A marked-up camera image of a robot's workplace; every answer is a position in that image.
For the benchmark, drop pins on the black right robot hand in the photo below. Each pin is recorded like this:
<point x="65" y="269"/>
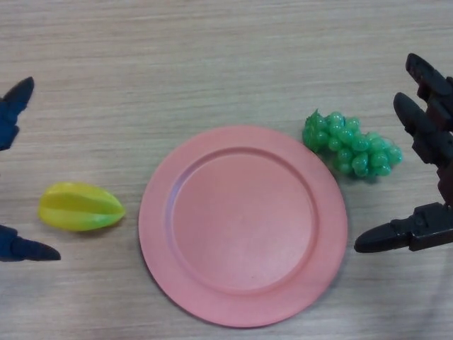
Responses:
<point x="431" y="226"/>

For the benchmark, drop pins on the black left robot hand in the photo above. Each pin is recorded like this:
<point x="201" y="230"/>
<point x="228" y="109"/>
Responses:
<point x="8" y="117"/>

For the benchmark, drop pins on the yellow green starfruit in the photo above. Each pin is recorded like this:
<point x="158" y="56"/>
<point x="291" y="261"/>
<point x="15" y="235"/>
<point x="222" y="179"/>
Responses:
<point x="81" y="207"/>

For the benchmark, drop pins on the pink round plate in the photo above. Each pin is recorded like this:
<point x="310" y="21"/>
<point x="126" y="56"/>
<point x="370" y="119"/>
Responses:
<point x="242" y="226"/>

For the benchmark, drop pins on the green grape bunch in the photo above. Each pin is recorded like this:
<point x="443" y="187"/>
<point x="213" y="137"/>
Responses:
<point x="354" y="147"/>

